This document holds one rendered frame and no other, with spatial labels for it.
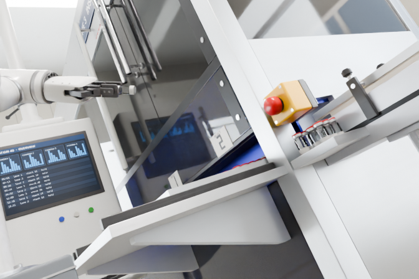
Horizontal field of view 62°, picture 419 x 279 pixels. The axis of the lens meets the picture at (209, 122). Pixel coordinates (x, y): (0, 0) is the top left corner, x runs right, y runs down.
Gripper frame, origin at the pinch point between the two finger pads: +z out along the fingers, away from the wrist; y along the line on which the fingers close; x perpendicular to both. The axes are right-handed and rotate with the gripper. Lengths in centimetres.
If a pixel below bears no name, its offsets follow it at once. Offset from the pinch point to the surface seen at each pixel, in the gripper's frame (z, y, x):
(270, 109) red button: 37.9, 9.9, -0.7
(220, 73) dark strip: 25.8, -8.8, 3.0
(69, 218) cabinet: -38, -37, -65
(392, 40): 84, -55, 8
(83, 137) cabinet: -42, -65, -40
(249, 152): 34.2, -11.3, -19.7
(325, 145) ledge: 48, 16, -5
